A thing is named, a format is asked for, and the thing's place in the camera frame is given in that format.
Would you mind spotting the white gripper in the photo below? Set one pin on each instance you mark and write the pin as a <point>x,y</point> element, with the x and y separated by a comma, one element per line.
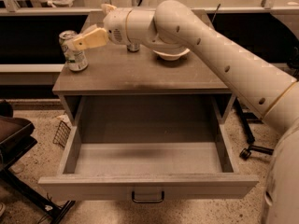
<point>114,26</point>

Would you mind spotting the green 7up soda can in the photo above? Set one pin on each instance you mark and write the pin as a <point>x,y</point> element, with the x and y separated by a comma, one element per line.
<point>75,60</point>

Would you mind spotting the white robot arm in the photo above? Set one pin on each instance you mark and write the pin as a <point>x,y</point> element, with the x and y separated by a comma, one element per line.
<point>271,94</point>

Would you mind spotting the tall slim energy drink can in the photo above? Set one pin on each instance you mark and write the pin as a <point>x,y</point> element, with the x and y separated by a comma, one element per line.
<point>134,47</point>

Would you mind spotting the grey cabinet with glossy top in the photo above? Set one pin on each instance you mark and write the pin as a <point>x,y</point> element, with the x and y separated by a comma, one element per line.
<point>142,87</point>

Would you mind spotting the open grey top drawer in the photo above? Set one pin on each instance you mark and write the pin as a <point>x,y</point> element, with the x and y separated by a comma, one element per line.
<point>109,159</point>

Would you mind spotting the white bowl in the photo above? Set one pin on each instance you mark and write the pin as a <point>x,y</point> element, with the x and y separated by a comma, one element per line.
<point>171,57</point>

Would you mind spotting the dark chair on left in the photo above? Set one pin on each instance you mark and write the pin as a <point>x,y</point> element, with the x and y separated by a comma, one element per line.
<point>15,142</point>

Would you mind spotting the black office chair base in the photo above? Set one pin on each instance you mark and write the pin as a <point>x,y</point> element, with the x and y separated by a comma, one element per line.
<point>246,152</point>

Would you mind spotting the wire mesh basket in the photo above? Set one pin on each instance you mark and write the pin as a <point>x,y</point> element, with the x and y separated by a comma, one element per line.
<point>62,133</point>

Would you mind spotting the black drawer handle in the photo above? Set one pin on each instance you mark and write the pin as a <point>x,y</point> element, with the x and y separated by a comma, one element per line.
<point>147,198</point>

